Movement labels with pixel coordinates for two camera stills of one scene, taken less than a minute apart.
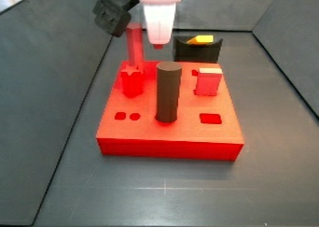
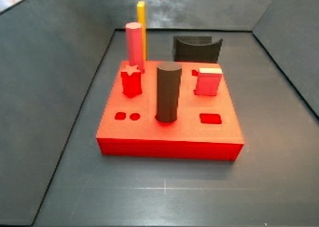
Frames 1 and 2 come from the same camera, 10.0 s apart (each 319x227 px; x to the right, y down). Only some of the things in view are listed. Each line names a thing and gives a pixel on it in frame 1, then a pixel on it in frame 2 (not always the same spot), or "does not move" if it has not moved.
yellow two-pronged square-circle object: x=200 y=38 → x=140 y=20
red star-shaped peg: x=132 y=80 does not move
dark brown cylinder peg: x=167 y=91 does not move
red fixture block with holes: x=205 y=132 does not move
